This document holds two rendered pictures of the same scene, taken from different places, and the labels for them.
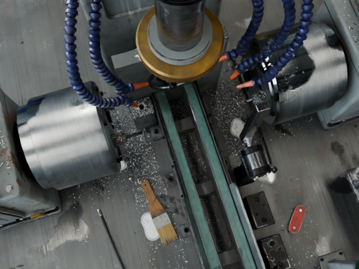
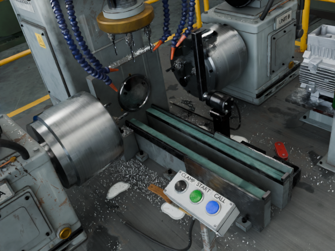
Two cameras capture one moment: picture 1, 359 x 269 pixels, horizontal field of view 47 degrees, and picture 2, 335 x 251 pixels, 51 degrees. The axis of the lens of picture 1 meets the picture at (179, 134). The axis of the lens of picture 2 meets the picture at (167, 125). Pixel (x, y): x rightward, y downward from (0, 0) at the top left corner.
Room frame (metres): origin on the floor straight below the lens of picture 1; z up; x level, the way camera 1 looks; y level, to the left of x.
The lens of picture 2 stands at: (-0.65, 0.29, 1.68)
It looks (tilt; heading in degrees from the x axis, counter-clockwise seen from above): 36 degrees down; 341
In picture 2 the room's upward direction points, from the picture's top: 11 degrees counter-clockwise
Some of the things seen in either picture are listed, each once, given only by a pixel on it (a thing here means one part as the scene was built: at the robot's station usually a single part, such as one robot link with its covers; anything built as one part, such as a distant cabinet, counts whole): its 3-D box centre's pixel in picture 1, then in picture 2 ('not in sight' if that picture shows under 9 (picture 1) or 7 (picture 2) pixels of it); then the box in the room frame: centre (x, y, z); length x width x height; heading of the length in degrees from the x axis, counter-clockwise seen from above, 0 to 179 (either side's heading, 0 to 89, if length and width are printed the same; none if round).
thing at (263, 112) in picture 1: (253, 124); (200, 67); (0.30, -0.18, 1.12); 0.04 x 0.03 x 0.26; 17
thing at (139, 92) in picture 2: (174, 77); (135, 93); (0.47, 0.02, 1.02); 0.15 x 0.02 x 0.15; 107
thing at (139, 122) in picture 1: (142, 112); (125, 142); (0.41, 0.11, 0.86); 0.07 x 0.06 x 0.12; 107
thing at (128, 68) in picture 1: (168, 63); (127, 97); (0.53, 0.03, 0.97); 0.30 x 0.11 x 0.34; 107
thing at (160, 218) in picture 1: (157, 211); (172, 197); (0.11, 0.07, 0.80); 0.21 x 0.05 x 0.01; 25
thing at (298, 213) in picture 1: (296, 219); (281, 151); (0.09, -0.36, 0.81); 0.09 x 0.03 x 0.02; 156
